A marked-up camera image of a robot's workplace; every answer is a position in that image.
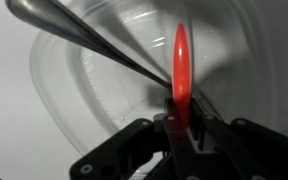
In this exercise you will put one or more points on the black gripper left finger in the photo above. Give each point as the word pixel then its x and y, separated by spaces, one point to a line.
pixel 120 156

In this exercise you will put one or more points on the clear plastic container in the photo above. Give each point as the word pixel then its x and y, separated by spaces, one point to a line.
pixel 93 97

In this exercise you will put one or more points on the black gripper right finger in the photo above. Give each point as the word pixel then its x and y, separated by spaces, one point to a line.
pixel 255 152

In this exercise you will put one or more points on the metal spoon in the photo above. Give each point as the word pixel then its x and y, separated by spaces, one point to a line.
pixel 55 18

